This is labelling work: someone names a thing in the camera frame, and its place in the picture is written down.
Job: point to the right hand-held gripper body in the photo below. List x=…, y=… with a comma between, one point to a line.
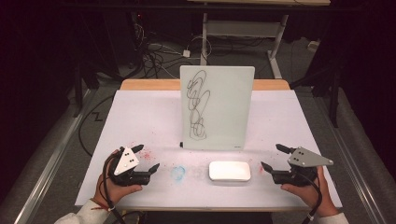
x=303, y=158

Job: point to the white metal desk frame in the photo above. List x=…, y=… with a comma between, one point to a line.
x=243, y=28

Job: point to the white paper table cover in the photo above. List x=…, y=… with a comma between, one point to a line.
x=149, y=124

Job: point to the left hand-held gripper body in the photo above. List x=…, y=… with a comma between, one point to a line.
x=125, y=161

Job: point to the scribbled white whiteboard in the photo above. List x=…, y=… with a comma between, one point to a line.
x=224, y=109

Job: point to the white floor socket block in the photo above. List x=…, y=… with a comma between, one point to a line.
x=313, y=45

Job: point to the person's right hand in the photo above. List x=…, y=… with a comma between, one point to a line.
x=314, y=194

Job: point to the person's left hand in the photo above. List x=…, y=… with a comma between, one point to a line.
x=120, y=192

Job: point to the white whiteboard eraser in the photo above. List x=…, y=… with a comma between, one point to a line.
x=229, y=171

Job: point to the grey metal floor rail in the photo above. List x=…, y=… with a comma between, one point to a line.
x=53, y=158
x=358, y=174

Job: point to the black stand leg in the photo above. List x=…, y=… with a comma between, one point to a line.
x=77, y=93
x=333, y=99

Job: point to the white power adapter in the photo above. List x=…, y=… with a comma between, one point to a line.
x=186, y=53

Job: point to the wooden table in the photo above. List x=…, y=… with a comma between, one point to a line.
x=149, y=84

